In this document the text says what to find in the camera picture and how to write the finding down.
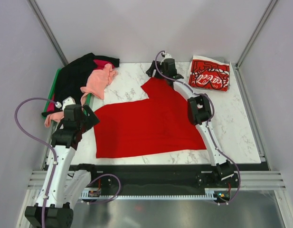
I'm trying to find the plain red t-shirt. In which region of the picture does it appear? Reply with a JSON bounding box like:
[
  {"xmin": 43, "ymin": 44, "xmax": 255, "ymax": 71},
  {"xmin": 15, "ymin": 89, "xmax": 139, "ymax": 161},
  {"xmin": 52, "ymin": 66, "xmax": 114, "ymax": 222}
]
[{"xmin": 94, "ymin": 78, "xmax": 206, "ymax": 159}]

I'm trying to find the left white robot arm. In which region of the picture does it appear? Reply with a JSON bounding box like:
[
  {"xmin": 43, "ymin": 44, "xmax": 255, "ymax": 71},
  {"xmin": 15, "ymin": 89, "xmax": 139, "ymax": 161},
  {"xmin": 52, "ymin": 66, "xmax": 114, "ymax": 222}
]
[{"xmin": 25, "ymin": 97, "xmax": 99, "ymax": 228}]

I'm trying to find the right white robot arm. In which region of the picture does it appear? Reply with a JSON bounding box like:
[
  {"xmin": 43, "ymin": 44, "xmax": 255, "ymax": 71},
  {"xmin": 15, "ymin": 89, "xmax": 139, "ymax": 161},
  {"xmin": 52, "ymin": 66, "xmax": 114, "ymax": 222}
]
[{"xmin": 146, "ymin": 50, "xmax": 241, "ymax": 188}]

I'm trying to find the green plastic tray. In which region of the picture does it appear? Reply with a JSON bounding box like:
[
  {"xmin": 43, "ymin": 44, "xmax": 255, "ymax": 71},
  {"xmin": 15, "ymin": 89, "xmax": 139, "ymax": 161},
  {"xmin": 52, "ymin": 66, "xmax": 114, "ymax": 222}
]
[{"xmin": 41, "ymin": 68, "xmax": 92, "ymax": 119}]

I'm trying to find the folded red Coca-Cola t-shirt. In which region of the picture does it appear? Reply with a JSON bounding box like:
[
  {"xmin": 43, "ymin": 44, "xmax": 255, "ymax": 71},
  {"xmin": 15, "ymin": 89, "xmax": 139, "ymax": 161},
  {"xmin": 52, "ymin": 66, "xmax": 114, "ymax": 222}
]
[{"xmin": 188, "ymin": 55, "xmax": 230, "ymax": 92}]

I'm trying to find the salmon pink t-shirt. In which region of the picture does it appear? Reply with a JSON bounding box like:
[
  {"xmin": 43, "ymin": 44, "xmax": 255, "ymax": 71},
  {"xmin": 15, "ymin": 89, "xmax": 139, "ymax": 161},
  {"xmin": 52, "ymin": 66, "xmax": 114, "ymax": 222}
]
[{"xmin": 43, "ymin": 63, "xmax": 118, "ymax": 129}]

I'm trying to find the black t-shirt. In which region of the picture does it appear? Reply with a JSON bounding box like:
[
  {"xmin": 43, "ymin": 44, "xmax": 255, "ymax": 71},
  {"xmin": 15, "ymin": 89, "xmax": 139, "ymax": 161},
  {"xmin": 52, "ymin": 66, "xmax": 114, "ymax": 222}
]
[{"xmin": 40, "ymin": 52, "xmax": 120, "ymax": 117}]

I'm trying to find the magenta t-shirt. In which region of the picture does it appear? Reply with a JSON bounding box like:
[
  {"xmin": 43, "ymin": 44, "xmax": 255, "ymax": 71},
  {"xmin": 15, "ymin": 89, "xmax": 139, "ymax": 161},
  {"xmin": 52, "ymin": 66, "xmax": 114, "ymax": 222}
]
[{"xmin": 45, "ymin": 59, "xmax": 113, "ymax": 114}]

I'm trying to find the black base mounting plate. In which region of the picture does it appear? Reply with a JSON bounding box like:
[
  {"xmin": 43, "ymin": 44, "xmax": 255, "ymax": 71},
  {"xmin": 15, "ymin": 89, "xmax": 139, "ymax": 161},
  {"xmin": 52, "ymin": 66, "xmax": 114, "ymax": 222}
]
[{"xmin": 71, "ymin": 163, "xmax": 236, "ymax": 195}]

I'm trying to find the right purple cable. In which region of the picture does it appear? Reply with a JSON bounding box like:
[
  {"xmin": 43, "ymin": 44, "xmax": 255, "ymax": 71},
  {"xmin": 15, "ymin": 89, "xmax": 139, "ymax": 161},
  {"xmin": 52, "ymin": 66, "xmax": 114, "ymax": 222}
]
[{"xmin": 155, "ymin": 49, "xmax": 242, "ymax": 207}]

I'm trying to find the purple cable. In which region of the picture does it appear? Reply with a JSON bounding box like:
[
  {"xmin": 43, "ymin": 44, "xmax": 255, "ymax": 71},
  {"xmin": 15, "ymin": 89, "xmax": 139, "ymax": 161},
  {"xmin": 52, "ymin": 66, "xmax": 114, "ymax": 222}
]
[
  {"xmin": 155, "ymin": 49, "xmax": 242, "ymax": 207},
  {"xmin": 14, "ymin": 97, "xmax": 122, "ymax": 228}
]

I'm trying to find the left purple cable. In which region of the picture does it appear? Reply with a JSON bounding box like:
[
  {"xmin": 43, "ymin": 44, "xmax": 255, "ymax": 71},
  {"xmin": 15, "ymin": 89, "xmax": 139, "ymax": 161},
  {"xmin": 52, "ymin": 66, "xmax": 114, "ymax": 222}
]
[{"xmin": 14, "ymin": 97, "xmax": 122, "ymax": 228}]

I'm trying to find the left aluminium frame post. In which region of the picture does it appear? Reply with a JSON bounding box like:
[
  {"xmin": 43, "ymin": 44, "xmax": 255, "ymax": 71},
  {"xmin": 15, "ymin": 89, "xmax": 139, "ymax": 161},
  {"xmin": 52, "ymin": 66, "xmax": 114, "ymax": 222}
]
[{"xmin": 27, "ymin": 0, "xmax": 68, "ymax": 66}]

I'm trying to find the aluminium frame post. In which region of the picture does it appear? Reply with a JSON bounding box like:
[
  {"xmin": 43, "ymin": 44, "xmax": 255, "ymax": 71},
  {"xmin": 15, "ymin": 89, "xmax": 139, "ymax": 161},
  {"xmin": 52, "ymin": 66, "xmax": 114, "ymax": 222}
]
[
  {"xmin": 235, "ymin": 0, "xmax": 279, "ymax": 69},
  {"xmin": 27, "ymin": 0, "xmax": 68, "ymax": 66}
]

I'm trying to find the right aluminium frame post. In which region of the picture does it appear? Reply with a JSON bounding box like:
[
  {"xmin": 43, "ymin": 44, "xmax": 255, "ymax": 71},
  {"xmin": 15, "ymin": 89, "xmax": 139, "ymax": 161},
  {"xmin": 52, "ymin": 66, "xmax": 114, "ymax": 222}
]
[{"xmin": 235, "ymin": 0, "xmax": 279, "ymax": 69}]

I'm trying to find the white slotted cable duct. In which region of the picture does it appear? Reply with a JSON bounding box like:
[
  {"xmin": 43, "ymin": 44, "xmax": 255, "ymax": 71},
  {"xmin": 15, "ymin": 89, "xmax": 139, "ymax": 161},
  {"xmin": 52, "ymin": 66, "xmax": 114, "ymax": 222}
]
[{"xmin": 79, "ymin": 188, "xmax": 230, "ymax": 200}]

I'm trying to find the aluminium extrusion rail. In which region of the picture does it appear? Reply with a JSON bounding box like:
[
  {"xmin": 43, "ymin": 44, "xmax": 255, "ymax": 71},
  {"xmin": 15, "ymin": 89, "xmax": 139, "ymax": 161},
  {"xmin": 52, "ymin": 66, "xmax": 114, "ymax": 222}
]
[{"xmin": 240, "ymin": 171, "xmax": 286, "ymax": 190}]

